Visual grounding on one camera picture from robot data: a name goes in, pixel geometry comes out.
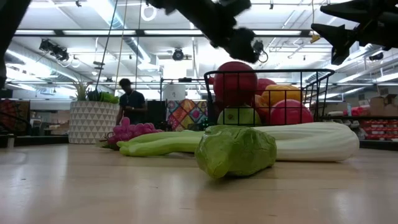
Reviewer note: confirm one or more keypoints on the green cucumber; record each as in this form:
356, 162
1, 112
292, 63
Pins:
236, 152

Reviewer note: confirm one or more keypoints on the dark red patterned box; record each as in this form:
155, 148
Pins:
14, 116

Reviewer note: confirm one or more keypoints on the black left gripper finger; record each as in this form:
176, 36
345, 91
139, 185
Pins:
234, 6
242, 45

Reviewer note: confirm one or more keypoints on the yellow bell pepper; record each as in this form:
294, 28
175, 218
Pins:
280, 96

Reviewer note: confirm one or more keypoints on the yellow hanging tag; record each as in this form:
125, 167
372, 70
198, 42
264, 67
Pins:
314, 39

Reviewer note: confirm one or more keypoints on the green pear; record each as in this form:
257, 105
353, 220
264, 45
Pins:
245, 118

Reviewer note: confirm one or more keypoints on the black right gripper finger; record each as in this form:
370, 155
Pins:
339, 37
351, 9

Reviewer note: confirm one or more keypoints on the white rectangular container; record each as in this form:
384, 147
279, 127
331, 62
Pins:
174, 92

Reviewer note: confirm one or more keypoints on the round black overhead camera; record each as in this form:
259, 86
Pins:
178, 54

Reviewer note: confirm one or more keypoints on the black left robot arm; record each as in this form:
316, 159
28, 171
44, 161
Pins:
9, 31

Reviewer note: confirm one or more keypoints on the crimson pomegranate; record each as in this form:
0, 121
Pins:
264, 85

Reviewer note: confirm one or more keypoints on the large red tomato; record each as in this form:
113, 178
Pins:
230, 84

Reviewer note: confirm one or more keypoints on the black overhead beam with lights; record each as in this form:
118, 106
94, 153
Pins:
140, 32

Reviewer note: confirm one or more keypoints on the celery stalk bunch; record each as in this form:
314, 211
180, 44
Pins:
311, 143

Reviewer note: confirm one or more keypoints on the person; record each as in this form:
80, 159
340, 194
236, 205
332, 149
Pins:
132, 104

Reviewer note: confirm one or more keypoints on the purple grape bunch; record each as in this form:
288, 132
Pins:
130, 129

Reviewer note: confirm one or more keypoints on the storage shelf with red boxes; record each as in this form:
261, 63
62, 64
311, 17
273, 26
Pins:
379, 129

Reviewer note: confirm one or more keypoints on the black spotlight cluster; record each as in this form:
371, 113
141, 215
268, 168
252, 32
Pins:
54, 49

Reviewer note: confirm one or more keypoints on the potted plant in patterned pot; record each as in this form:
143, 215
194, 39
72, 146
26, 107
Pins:
93, 124

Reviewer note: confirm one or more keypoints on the cardboard boxes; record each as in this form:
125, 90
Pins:
377, 105

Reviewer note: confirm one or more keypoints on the colourful patterned box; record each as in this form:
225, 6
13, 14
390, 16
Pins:
186, 113

